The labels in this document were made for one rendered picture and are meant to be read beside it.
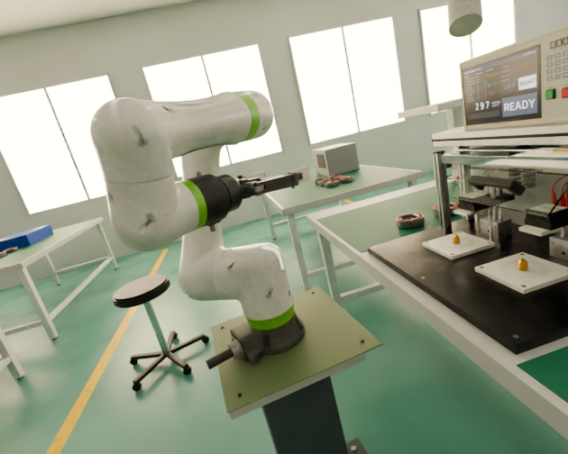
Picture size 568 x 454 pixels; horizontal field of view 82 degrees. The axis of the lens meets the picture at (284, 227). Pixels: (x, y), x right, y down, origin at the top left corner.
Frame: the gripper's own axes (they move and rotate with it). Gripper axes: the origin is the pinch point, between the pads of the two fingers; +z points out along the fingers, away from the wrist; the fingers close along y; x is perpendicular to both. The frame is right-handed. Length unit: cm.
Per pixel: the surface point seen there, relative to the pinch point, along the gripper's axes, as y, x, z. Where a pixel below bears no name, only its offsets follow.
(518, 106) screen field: 41, 5, 50
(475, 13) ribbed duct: 13, 52, 158
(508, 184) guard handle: 43.4, -7.1, 12.2
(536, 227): 46, -24, 37
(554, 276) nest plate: 50, -34, 31
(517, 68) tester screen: 41, 15, 50
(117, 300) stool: -145, -64, 1
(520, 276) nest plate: 44, -34, 30
